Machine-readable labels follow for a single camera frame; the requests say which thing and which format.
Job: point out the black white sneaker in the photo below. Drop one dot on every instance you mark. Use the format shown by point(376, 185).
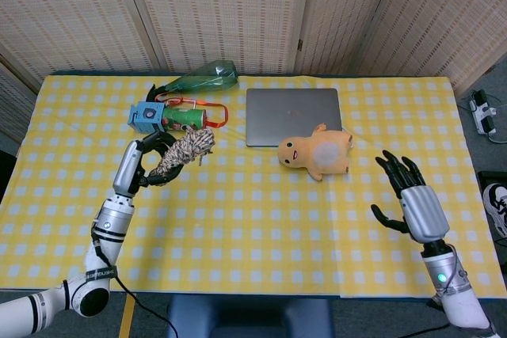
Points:
point(497, 207)

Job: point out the small black object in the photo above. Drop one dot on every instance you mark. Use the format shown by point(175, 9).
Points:
point(153, 92)

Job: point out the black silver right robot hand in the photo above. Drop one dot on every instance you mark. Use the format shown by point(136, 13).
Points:
point(424, 211)

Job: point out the yellow checkered tablecloth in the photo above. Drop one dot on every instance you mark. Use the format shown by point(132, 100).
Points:
point(253, 243)

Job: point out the blue carton box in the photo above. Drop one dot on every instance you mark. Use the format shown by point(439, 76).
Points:
point(144, 116)

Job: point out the white power strip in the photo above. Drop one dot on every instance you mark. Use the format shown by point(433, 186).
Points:
point(483, 112)

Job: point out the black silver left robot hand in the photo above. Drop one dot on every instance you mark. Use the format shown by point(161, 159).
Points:
point(126, 172)

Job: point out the yellow plush toy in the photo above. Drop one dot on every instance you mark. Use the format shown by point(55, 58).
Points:
point(309, 152)

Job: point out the woven folding screen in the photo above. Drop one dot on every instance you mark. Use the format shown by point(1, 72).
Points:
point(222, 13)

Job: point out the brass screen hinge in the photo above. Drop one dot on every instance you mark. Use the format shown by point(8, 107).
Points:
point(300, 44)

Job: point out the grey closed laptop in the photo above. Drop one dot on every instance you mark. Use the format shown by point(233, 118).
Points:
point(293, 112)

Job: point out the green plastic bottle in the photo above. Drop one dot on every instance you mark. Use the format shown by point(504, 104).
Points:
point(206, 78)

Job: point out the green Pringles can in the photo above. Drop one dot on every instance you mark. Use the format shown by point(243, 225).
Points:
point(186, 116)

